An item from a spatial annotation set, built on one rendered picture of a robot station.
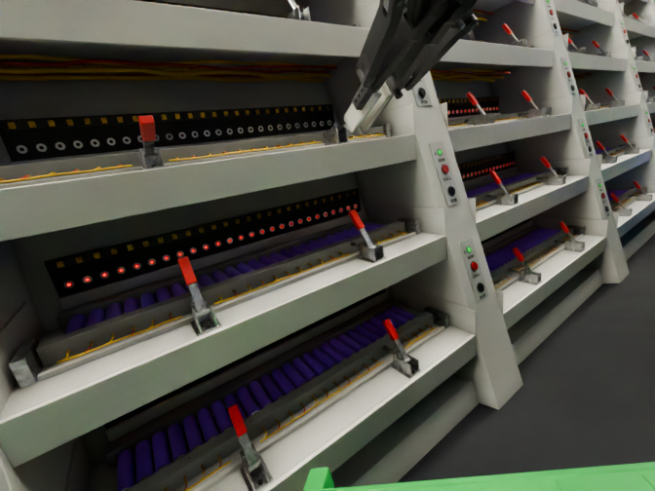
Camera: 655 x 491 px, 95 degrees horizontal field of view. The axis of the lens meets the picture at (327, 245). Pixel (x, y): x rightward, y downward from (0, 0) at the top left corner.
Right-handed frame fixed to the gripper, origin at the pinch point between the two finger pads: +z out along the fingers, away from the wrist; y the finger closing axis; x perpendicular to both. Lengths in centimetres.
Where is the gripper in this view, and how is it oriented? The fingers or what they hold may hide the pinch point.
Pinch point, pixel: (366, 106)
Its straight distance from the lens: 45.1
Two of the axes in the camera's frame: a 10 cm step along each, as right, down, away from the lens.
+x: -3.8, -8.9, 2.4
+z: -4.2, 4.0, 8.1
